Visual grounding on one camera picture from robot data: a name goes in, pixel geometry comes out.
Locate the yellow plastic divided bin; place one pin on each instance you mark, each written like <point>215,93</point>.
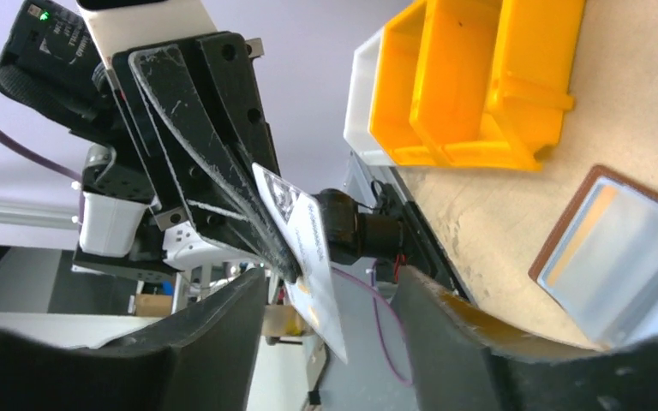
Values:
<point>474,84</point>

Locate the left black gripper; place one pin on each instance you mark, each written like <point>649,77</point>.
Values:
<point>164,182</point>

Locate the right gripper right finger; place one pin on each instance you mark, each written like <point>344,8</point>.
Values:
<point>463,358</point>

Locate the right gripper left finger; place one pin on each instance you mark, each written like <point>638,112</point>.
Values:
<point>200,358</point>

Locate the brown leather card holder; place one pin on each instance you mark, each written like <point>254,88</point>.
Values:
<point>600,260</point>

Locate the white card with qr code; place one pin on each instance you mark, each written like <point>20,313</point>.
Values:
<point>297,215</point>

